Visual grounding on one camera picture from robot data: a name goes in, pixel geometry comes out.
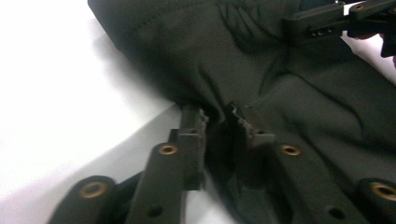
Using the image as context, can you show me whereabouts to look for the black shorts with blue stripes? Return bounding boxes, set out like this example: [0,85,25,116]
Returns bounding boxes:
[87,0,396,224]

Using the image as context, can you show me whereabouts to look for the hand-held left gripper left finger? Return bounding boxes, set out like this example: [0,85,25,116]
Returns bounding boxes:
[124,104,209,224]

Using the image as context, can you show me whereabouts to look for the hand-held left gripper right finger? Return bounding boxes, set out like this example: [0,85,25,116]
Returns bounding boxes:
[223,101,372,224]

